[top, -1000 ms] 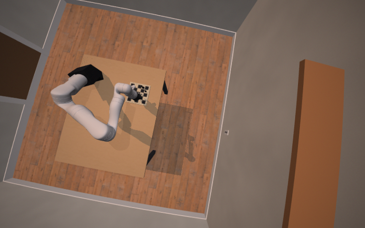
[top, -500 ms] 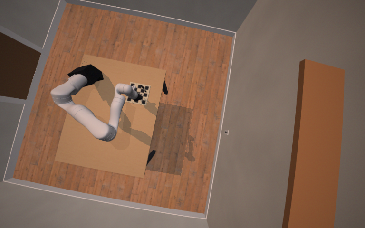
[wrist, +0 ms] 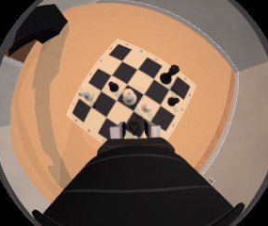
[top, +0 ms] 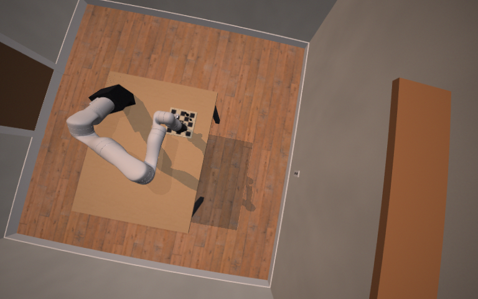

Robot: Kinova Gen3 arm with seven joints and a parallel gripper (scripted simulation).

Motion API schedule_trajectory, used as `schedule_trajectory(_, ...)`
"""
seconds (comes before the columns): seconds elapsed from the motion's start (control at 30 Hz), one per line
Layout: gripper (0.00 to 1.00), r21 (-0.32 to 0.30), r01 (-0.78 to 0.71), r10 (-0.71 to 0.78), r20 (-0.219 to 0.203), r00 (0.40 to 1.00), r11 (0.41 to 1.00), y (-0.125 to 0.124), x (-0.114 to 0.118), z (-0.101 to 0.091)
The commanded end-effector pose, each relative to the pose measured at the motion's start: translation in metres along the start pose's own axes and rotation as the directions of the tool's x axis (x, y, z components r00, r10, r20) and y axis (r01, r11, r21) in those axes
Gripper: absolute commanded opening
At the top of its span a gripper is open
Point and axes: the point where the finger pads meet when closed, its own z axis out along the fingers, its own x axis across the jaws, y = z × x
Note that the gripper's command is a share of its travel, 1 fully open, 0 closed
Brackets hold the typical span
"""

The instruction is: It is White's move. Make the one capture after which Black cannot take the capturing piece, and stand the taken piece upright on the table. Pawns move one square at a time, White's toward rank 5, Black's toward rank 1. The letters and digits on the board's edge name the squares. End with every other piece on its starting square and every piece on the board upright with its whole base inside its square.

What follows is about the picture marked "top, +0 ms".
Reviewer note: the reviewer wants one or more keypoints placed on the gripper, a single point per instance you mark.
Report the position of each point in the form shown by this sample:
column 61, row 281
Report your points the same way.
column 181, row 127

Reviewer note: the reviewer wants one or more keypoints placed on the chessboard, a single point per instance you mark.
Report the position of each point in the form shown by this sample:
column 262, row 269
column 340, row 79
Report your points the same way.
column 183, row 118

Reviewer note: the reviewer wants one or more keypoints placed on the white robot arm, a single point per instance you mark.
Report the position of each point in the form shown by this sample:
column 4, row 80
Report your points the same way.
column 80, row 126

